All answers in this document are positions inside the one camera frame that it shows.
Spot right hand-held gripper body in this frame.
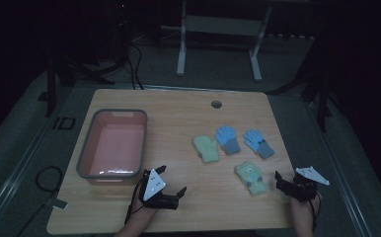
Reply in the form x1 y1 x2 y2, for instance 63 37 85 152
278 166 331 202

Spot green mitten with face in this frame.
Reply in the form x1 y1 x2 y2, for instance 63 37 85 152
234 160 269 197

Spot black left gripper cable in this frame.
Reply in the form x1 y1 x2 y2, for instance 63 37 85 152
123 179 147 225

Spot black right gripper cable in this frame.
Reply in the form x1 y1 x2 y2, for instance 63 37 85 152
306 190 323 232

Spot blue glove with dark buttons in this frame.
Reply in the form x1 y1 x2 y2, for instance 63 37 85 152
243 128 275 161

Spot grey tape piece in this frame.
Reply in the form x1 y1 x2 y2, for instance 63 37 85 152
51 198 69 211

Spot black tripod stand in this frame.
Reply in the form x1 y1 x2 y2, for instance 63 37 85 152
38 48 115 119
267 42 336 133

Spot plain green mitten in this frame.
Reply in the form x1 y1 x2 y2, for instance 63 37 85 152
192 134 221 164

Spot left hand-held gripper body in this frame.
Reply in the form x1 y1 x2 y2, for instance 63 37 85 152
138 168 181 210

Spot person's right hand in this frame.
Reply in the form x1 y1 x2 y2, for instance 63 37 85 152
289 191 324 216

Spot plain blue glove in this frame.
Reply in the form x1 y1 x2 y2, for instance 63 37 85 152
214 124 242 156

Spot person's left hand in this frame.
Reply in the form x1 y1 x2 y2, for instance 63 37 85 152
129 196 161 219

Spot black floor cable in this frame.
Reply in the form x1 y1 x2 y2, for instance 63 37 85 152
16 165 64 237

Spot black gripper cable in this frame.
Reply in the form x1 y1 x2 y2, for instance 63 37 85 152
306 190 323 232
123 179 147 225

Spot black hanging cables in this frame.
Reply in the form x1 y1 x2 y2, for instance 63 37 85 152
117 0 145 91

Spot pink basin with grey rim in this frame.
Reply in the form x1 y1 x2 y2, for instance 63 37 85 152
76 108 149 186

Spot white metal desk frame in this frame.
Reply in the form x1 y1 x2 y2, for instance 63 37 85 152
160 0 273 83

